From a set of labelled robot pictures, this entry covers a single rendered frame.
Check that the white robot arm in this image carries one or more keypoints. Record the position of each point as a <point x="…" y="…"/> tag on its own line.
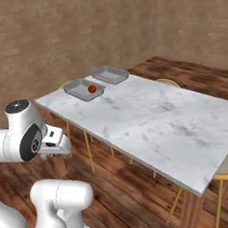
<point x="18" y="142"/>

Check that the marble top wooden dining counter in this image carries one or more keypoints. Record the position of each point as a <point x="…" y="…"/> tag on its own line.
<point x="190" y="212"/>

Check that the grey tupperware tray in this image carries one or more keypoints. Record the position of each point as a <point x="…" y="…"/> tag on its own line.
<point x="75" y="89"/>
<point x="110" y="75"/>

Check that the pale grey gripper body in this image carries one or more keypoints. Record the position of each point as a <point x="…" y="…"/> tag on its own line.
<point x="59" y="150"/>

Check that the red tomato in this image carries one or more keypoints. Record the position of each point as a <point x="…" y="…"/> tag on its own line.
<point x="91" y="89"/>

